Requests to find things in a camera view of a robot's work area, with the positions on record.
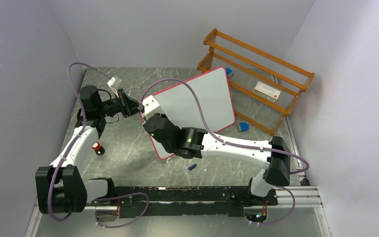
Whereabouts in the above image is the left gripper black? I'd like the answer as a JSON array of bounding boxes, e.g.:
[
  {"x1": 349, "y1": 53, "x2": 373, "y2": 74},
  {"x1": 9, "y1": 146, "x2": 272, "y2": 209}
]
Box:
[{"x1": 98, "y1": 89, "x2": 140, "y2": 119}]

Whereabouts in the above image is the whiteboard with pink frame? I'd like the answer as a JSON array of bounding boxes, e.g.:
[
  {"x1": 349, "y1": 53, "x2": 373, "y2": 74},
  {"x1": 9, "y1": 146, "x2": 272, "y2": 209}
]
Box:
[{"x1": 151, "y1": 67, "x2": 235, "y2": 159}]

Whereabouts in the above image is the blue marker cap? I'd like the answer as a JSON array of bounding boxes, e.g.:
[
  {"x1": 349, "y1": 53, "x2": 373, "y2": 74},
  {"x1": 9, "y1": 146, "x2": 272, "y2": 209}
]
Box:
[{"x1": 188, "y1": 163, "x2": 197, "y2": 170}]

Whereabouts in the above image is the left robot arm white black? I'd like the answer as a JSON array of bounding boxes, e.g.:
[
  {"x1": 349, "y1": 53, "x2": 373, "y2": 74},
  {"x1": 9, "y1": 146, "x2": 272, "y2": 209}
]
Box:
[{"x1": 35, "y1": 85, "x2": 139, "y2": 214}]

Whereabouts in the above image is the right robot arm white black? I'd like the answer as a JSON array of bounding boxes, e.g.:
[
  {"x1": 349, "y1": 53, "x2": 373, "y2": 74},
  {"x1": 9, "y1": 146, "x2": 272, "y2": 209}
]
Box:
[{"x1": 143, "y1": 113, "x2": 291, "y2": 204}]

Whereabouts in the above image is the blue eraser on table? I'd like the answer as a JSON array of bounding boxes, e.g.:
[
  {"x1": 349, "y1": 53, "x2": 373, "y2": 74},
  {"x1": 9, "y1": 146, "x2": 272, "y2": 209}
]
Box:
[{"x1": 237, "y1": 122, "x2": 249, "y2": 132}]

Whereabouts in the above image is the blue eraser on shelf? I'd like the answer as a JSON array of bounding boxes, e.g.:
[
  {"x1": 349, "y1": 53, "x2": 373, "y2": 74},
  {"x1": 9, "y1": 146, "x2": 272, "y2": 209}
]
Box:
[{"x1": 225, "y1": 68, "x2": 234, "y2": 78}]

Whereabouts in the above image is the orange wooden shelf rack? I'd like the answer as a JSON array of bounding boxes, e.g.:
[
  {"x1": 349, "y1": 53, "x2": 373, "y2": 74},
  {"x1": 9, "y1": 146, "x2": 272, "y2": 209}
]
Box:
[{"x1": 197, "y1": 29, "x2": 315, "y2": 135}]

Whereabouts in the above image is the white labelled box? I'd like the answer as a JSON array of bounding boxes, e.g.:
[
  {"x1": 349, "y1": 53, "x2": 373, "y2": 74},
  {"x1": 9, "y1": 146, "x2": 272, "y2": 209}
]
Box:
[{"x1": 254, "y1": 81, "x2": 281, "y2": 102}]

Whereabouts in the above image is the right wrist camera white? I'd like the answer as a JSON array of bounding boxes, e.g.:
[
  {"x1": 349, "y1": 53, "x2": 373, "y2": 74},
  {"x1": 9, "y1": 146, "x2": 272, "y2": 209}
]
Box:
[{"x1": 143, "y1": 95, "x2": 164, "y2": 121}]

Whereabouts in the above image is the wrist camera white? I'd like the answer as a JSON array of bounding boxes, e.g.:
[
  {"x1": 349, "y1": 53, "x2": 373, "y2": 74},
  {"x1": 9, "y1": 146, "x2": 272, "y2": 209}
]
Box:
[
  {"x1": 107, "y1": 76, "x2": 122, "y2": 98},
  {"x1": 143, "y1": 95, "x2": 164, "y2": 121}
]

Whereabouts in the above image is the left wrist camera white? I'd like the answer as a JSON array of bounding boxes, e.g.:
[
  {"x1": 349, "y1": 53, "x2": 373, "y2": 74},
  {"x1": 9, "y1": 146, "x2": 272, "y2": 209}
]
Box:
[{"x1": 107, "y1": 76, "x2": 122, "y2": 98}]

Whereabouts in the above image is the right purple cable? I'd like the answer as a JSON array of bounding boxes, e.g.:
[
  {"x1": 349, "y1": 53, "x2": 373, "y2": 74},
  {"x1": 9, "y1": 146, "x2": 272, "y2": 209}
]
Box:
[{"x1": 138, "y1": 78, "x2": 310, "y2": 226}]

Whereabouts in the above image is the purple cable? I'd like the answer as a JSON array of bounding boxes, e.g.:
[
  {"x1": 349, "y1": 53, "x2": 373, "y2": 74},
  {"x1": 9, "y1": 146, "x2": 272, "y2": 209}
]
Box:
[
  {"x1": 47, "y1": 62, "x2": 150, "y2": 229},
  {"x1": 138, "y1": 78, "x2": 310, "y2": 226}
]

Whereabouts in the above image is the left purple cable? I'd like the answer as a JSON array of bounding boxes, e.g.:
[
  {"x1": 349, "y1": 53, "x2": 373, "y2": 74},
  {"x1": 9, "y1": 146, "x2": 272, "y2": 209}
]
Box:
[{"x1": 47, "y1": 62, "x2": 150, "y2": 229}]

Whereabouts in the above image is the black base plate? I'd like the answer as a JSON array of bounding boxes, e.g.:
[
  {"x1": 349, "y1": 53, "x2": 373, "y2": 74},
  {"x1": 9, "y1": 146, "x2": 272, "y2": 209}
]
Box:
[{"x1": 83, "y1": 186, "x2": 279, "y2": 219}]

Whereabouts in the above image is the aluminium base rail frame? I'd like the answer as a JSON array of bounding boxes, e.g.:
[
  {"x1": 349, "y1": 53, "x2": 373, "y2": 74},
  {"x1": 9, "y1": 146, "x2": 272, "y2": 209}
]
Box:
[{"x1": 25, "y1": 186, "x2": 331, "y2": 237}]

